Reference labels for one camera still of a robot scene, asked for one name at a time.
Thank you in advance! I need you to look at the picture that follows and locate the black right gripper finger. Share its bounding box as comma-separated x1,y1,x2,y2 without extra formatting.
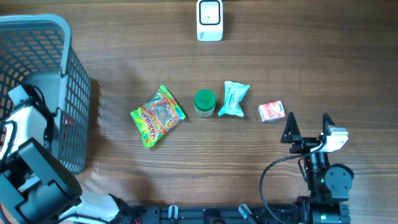
320,113,335,136
280,112,301,144

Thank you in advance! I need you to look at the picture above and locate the red white small carton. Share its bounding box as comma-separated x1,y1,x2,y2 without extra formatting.
258,100,285,122

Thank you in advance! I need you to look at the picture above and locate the light blue tissue pack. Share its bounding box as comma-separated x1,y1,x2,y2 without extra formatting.
218,81,250,117

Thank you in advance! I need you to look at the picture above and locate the green lid jar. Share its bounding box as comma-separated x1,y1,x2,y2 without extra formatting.
194,89,216,117

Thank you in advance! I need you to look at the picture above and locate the green gummy worms bag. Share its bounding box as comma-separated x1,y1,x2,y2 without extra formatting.
131,85,186,148

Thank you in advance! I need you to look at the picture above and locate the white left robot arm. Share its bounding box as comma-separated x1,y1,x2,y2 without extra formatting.
1,105,134,223

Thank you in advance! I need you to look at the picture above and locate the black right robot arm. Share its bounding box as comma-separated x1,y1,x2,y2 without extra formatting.
280,112,354,223

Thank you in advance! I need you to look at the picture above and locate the white barcode scanner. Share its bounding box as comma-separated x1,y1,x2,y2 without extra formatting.
196,0,223,42

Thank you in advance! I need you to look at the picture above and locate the grey plastic shopping basket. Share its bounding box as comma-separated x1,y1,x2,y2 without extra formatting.
1,14,91,175

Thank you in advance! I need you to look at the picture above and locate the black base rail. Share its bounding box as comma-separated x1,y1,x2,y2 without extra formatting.
124,203,351,224

